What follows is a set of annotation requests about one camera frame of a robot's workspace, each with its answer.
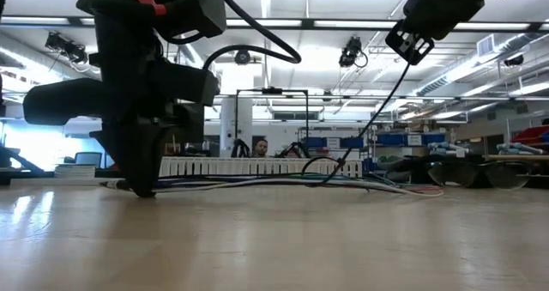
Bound green cable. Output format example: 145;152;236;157
307;173;366;181

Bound pale material roll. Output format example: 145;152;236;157
495;142;538;156
426;141;470;157

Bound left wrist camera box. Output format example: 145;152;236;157
154;0;228;39

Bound white vent grille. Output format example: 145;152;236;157
476;33;497;58

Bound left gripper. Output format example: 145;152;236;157
23;58;220;198

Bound grey monitor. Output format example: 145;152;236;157
63;151;103;169

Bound black camera cable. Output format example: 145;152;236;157
160;0;303;71

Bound silver ventilation duct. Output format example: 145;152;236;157
409;32;549;97

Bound white label wrap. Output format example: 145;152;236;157
101;179;130;192

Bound blue bin shelf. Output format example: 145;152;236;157
299;130;448;173

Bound white slotted cable raceway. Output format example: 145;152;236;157
158;155;364;179

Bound overhead light bar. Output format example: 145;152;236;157
0;15;549;32

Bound brown wooden bench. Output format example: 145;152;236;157
483;154;549;163

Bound red storage bin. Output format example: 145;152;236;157
509;124;549;152

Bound white pillar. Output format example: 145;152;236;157
220;96;254;157

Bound dark safety glasses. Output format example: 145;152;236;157
426;159;532;191

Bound black station frame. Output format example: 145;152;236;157
233;86;311;153

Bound bundle of coloured wires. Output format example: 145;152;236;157
157;176;387;190

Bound black cable hoses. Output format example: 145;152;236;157
0;144;45;175

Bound black ceiling camera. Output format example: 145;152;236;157
44;31;90;65
233;49;253;66
503;53;525;68
338;35;370;69

